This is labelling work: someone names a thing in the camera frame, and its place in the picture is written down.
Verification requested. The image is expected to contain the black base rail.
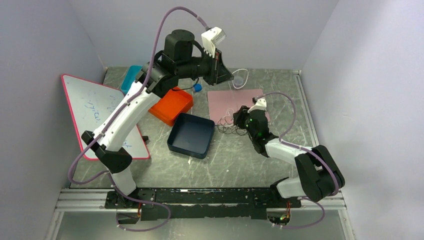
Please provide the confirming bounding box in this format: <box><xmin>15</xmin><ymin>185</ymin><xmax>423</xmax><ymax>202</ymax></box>
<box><xmin>104</xmin><ymin>187</ymin><xmax>302</xmax><ymax>221</ymax></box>

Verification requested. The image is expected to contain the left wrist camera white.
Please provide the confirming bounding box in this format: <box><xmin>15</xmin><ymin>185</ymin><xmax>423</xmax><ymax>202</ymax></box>
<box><xmin>201</xmin><ymin>26</ymin><xmax>227</xmax><ymax>58</ymax></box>

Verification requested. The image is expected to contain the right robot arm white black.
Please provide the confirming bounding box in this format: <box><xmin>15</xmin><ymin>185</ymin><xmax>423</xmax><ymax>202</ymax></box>
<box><xmin>233</xmin><ymin>105</ymin><xmax>346</xmax><ymax>207</ymax></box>

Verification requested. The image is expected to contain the teal plastic tray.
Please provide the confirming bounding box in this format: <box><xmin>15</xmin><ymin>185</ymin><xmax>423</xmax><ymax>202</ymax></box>
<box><xmin>120</xmin><ymin>65</ymin><xmax>142</xmax><ymax>95</ymax></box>

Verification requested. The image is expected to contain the dark blue plastic tray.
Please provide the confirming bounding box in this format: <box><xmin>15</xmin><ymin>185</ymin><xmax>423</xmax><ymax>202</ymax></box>
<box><xmin>167</xmin><ymin>113</ymin><xmax>215</xmax><ymax>159</ymax></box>

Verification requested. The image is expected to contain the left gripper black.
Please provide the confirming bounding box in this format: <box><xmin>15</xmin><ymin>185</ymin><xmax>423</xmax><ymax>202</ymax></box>
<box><xmin>178</xmin><ymin>47</ymin><xmax>237</xmax><ymax>87</ymax></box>

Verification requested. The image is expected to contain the white cable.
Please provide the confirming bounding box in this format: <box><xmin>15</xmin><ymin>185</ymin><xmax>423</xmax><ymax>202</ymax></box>
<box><xmin>218</xmin><ymin>68</ymin><xmax>250</xmax><ymax>125</ymax></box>

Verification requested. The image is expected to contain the small clear plastic cup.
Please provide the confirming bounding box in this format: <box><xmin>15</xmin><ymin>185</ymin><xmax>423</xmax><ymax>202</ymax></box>
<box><xmin>232</xmin><ymin>76</ymin><xmax>246</xmax><ymax>89</ymax></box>

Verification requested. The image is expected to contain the pink clipboard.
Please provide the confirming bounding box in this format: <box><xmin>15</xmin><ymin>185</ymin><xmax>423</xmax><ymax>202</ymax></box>
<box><xmin>207</xmin><ymin>89</ymin><xmax>263</xmax><ymax>126</ymax></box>

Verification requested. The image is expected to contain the aluminium frame rail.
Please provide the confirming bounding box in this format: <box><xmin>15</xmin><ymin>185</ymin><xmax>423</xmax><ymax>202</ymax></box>
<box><xmin>46</xmin><ymin>188</ymin><xmax>357</xmax><ymax>240</ymax></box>

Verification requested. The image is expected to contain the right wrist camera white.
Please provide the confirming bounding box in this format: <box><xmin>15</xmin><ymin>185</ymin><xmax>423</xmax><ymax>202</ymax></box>
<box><xmin>247</xmin><ymin>98</ymin><xmax>267</xmax><ymax>114</ymax></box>

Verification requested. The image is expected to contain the orange plastic tray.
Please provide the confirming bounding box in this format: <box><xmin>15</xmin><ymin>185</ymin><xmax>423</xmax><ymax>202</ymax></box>
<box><xmin>148</xmin><ymin>87</ymin><xmax>194</xmax><ymax>127</ymax></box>

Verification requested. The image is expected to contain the blue cube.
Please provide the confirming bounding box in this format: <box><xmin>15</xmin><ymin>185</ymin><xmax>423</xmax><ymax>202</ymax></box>
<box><xmin>192</xmin><ymin>83</ymin><xmax>203</xmax><ymax>93</ymax></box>

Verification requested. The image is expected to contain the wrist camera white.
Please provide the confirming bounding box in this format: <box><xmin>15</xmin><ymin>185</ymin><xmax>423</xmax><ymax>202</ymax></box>
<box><xmin>247</xmin><ymin>98</ymin><xmax>267</xmax><ymax>114</ymax></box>
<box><xmin>201</xmin><ymin>26</ymin><xmax>227</xmax><ymax>58</ymax></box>

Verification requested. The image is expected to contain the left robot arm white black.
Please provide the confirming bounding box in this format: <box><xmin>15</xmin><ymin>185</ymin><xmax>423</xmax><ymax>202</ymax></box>
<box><xmin>81</xmin><ymin>27</ymin><xmax>234</xmax><ymax>208</ymax></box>

